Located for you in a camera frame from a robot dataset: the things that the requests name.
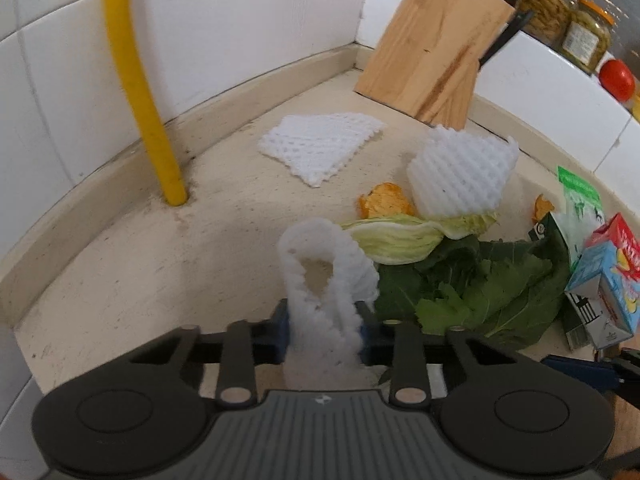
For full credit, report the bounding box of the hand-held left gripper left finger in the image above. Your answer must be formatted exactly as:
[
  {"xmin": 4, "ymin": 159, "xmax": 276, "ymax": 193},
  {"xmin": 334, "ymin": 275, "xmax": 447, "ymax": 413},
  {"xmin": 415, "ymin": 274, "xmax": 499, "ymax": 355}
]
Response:
[{"xmin": 125, "ymin": 299, "xmax": 292, "ymax": 409}]

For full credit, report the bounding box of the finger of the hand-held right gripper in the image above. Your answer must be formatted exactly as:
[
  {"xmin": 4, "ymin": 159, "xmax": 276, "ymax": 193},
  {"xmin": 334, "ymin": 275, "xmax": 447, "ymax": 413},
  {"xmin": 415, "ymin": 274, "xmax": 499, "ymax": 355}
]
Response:
[
  {"xmin": 542, "ymin": 355, "xmax": 618, "ymax": 393},
  {"xmin": 597, "ymin": 345, "xmax": 640, "ymax": 386}
]

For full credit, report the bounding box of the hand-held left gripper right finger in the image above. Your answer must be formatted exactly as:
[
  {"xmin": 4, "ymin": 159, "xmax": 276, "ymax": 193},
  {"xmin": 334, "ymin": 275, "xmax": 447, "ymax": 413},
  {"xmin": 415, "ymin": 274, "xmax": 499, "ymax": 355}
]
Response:
[{"xmin": 356, "ymin": 301, "xmax": 523, "ymax": 409}]

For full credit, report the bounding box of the looped white foam net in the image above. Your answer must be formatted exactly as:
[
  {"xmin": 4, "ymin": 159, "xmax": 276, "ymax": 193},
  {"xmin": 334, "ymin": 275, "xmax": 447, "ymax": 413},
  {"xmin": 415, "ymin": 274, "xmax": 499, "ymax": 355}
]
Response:
[{"xmin": 276, "ymin": 216, "xmax": 381, "ymax": 392}]

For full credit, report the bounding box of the pale cabbage leaf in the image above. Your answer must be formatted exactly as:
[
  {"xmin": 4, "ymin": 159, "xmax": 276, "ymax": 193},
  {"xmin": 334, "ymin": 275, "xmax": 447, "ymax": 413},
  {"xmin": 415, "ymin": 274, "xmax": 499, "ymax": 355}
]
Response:
[{"xmin": 340, "ymin": 210, "xmax": 499, "ymax": 266}]

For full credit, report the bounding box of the large orange peel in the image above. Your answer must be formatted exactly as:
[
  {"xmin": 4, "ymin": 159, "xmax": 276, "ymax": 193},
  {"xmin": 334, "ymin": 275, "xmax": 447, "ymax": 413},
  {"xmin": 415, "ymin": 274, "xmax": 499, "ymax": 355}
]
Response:
[{"xmin": 356, "ymin": 182, "xmax": 417, "ymax": 219}]

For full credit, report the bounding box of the curled orange peel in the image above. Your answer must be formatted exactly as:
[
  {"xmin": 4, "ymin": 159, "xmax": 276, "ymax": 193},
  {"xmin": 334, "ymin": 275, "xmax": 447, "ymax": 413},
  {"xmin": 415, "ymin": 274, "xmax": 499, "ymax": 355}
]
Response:
[{"xmin": 531, "ymin": 193, "xmax": 557, "ymax": 224}]

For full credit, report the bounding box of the green pouch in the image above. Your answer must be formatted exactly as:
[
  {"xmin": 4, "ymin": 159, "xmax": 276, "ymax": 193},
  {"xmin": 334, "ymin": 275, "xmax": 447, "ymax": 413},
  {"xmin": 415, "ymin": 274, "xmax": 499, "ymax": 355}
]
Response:
[{"xmin": 556, "ymin": 165, "xmax": 607, "ymax": 261}]

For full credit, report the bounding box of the domed white foam net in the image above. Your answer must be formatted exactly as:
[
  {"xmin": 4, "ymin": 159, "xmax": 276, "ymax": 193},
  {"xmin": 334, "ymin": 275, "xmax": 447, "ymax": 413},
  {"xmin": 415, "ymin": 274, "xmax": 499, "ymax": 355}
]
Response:
[{"xmin": 406, "ymin": 124, "xmax": 519, "ymax": 222}]

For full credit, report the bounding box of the blue carton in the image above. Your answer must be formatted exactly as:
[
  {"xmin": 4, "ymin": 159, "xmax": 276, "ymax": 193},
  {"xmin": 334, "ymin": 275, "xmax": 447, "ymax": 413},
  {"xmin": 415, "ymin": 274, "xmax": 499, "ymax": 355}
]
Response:
[{"xmin": 564, "ymin": 241, "xmax": 640, "ymax": 350}]

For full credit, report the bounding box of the wooden cutting board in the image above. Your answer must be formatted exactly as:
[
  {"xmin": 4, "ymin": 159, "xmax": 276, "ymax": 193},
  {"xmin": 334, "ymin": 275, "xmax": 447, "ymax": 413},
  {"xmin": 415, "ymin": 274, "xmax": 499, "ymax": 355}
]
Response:
[{"xmin": 612, "ymin": 385, "xmax": 640, "ymax": 461}]

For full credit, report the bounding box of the dark green leaf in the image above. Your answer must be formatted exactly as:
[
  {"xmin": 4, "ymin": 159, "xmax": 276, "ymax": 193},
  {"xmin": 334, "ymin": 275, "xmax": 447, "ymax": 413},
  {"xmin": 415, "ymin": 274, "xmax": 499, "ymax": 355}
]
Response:
[{"xmin": 372, "ymin": 234, "xmax": 572, "ymax": 352}]

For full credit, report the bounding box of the red carton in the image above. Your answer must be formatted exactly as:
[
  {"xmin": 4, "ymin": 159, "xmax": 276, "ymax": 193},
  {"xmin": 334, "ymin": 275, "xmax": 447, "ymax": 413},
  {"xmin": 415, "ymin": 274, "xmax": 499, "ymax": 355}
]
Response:
[{"xmin": 586, "ymin": 212, "xmax": 640, "ymax": 283}]

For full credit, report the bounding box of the flat white foam net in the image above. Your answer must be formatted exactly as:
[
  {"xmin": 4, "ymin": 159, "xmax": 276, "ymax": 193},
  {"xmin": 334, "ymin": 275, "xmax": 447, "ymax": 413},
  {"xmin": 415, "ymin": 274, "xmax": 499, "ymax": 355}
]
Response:
[{"xmin": 257, "ymin": 112, "xmax": 387, "ymax": 189}]

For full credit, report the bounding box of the red tomato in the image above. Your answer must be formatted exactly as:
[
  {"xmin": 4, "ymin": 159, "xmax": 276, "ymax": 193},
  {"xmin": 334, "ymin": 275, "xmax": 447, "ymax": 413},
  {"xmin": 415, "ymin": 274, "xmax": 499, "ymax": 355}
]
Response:
[{"xmin": 599, "ymin": 58, "xmax": 637, "ymax": 102}]

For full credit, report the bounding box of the yellow pipe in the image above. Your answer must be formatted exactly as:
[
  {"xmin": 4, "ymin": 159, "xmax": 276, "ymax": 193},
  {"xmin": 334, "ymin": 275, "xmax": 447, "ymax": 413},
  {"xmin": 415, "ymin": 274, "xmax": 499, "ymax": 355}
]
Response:
[{"xmin": 101, "ymin": 0, "xmax": 185, "ymax": 207}]

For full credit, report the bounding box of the wooden knife block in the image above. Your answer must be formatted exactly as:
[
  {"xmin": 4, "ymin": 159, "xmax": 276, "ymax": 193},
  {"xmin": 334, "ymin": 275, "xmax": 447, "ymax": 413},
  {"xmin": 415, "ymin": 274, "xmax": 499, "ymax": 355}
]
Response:
[{"xmin": 354, "ymin": 0, "xmax": 517, "ymax": 130}]

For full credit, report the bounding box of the glass pickle jar orange lid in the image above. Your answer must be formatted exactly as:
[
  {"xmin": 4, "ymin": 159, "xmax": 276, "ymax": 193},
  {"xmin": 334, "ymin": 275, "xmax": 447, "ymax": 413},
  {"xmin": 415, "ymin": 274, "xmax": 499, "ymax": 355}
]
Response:
[{"xmin": 559, "ymin": 0, "xmax": 617, "ymax": 75}]

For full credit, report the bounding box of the glass jar with pasta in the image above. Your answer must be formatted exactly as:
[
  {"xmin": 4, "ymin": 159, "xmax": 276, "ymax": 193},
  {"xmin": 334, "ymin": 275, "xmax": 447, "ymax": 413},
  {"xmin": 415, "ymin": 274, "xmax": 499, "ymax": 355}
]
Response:
[{"xmin": 520, "ymin": 0, "xmax": 577, "ymax": 47}]

